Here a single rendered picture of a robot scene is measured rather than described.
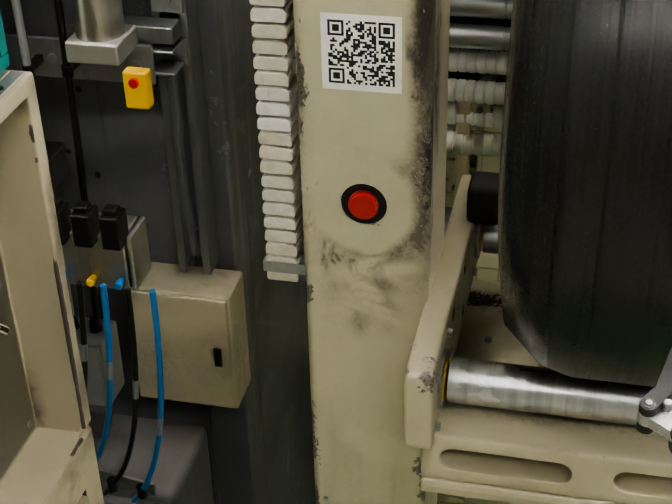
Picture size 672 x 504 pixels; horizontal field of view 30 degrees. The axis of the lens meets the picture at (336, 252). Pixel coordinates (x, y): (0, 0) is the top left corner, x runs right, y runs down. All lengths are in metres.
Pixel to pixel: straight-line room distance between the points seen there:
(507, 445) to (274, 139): 0.38
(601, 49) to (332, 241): 0.42
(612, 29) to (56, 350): 0.57
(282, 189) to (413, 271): 0.15
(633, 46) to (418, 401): 0.44
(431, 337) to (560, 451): 0.17
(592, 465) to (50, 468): 0.51
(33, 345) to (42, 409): 0.08
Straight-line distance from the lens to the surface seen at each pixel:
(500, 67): 1.59
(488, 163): 1.84
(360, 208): 1.23
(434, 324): 1.25
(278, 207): 1.27
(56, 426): 1.24
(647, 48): 0.94
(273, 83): 1.20
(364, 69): 1.16
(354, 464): 1.44
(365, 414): 1.38
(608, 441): 1.26
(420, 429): 1.23
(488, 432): 1.26
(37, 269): 1.13
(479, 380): 1.24
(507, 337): 1.48
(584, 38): 0.94
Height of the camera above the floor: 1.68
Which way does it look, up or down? 33 degrees down
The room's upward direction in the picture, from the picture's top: 2 degrees counter-clockwise
